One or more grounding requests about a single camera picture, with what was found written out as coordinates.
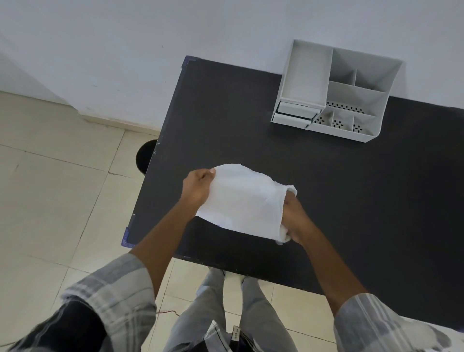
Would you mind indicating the white paper glove packet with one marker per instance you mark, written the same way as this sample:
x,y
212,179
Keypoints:
x,y
243,199

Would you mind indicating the white desk organizer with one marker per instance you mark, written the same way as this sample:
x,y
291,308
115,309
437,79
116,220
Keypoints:
x,y
357,101

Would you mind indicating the person's right hand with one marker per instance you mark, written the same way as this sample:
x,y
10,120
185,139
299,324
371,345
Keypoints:
x,y
297,221

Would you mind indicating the person's right forearm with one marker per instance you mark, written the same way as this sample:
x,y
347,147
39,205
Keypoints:
x,y
333,272

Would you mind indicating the grey plaid shirt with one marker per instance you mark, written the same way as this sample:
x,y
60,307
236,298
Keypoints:
x,y
108,290

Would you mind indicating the black round stool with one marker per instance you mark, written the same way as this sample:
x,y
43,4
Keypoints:
x,y
145,156

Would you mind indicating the grey trousers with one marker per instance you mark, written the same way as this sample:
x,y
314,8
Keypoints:
x,y
261,315

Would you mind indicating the person's left hand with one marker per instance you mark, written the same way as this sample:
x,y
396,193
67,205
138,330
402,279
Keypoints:
x,y
195,188

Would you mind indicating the white organizer drawer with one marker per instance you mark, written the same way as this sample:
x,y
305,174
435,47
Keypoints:
x,y
299,109
291,119

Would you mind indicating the blue table corner protector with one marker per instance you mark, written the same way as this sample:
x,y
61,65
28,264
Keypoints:
x,y
126,239
190,61

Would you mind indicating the person's left forearm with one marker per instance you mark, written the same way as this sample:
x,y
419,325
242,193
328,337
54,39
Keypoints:
x,y
163,250

